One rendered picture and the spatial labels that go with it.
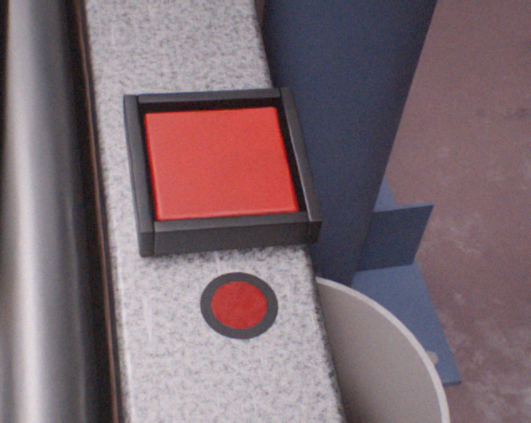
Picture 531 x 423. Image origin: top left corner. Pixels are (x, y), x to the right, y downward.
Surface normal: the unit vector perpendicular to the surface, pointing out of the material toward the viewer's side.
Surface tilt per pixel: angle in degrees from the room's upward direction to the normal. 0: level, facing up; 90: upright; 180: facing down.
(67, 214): 41
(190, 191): 0
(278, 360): 0
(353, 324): 87
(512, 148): 0
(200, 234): 90
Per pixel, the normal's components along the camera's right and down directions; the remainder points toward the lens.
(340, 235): 0.44, 0.74
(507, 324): 0.11, -0.61
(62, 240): 0.60, -0.55
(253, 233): 0.16, 0.80
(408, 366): -0.89, 0.25
